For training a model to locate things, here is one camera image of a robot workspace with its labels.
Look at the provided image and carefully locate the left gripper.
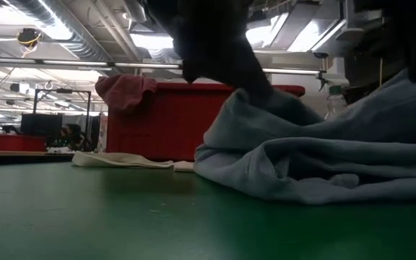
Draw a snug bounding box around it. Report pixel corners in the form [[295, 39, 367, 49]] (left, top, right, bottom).
[[146, 0, 277, 105]]

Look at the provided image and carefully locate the maroon cloth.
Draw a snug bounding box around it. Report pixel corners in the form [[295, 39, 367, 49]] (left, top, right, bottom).
[[95, 74, 158, 111]]

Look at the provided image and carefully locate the light blue towel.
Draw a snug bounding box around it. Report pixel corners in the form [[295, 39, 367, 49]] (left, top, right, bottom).
[[193, 68, 416, 206]]

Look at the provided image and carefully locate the red plastic laundry bin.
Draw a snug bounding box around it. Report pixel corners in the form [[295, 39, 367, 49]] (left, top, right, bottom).
[[105, 82, 306, 163]]

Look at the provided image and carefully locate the bright ceiling light panel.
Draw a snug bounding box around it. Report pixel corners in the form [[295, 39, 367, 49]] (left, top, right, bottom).
[[130, 32, 175, 50]]

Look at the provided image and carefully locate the spray bottle with green label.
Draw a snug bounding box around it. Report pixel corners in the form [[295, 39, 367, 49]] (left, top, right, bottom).
[[318, 71, 350, 122]]

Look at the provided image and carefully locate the cream printed tote bag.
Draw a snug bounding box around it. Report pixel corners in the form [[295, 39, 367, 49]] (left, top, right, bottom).
[[71, 150, 196, 173]]

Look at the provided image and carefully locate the long ceiling light bar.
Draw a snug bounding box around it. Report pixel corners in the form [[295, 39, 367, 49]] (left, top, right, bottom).
[[0, 56, 183, 70]]

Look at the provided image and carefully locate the person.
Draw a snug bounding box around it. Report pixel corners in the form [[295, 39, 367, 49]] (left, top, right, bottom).
[[58, 123, 95, 152]]

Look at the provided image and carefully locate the small white cloth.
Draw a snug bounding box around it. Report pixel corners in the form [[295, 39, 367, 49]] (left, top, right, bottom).
[[45, 146, 74, 155]]

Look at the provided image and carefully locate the black monitor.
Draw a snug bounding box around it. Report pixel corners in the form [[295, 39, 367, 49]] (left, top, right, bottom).
[[19, 113, 64, 138]]

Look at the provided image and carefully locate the green table mat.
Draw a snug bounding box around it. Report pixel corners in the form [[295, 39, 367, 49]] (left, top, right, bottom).
[[0, 160, 416, 260]]

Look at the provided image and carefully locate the red background table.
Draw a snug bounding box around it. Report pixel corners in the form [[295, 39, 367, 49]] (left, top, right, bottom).
[[0, 132, 47, 152]]

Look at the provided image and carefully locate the light wooden table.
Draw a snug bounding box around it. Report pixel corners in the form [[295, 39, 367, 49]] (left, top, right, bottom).
[[0, 149, 75, 163]]

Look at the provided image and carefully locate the silver ventilation duct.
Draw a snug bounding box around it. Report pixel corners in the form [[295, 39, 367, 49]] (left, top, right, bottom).
[[7, 0, 122, 62], [122, 0, 148, 23]]

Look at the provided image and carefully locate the black metal stand frame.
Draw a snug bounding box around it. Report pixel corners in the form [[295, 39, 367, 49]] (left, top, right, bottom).
[[32, 88, 92, 151]]

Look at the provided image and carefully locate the yellow cable reel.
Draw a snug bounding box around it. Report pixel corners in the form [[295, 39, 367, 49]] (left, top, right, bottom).
[[16, 27, 42, 48]]

